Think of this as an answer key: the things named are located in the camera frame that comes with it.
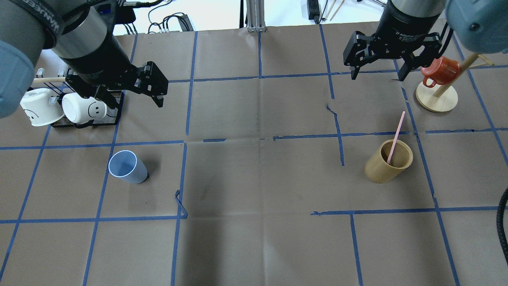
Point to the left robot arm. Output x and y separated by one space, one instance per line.
80 32

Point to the pink chopstick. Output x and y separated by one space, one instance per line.
393 146

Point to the light blue plastic cup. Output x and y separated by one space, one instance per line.
127 166

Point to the orange mug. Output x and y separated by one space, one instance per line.
442 71

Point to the white smiley mug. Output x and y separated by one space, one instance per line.
80 111
41 107

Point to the bamboo chopstick holder cup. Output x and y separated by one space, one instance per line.
377 167

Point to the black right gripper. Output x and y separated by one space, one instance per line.
405 24

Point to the wooden mug tree stand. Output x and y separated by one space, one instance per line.
443 98

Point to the wooden chopsticks in background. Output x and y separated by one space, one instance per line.
332 10

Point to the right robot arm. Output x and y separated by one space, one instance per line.
419 31

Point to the black wire mug rack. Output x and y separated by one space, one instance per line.
59 85

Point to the white smiley mug right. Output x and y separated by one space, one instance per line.
80 111

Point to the aluminium frame post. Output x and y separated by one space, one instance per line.
255 16

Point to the white smiley mug left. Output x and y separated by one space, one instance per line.
41 107

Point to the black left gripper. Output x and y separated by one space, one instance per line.
96 57

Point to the black power adapter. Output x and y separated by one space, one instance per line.
185 23

